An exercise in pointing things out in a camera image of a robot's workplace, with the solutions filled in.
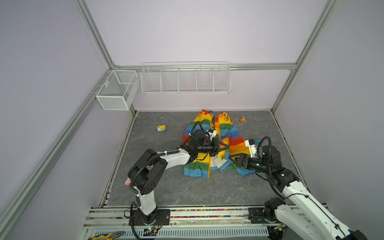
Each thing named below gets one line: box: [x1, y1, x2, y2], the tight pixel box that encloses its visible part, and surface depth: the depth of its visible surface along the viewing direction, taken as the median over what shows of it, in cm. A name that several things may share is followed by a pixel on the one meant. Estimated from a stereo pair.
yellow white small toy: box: [156, 124, 167, 132], surface depth 109 cm
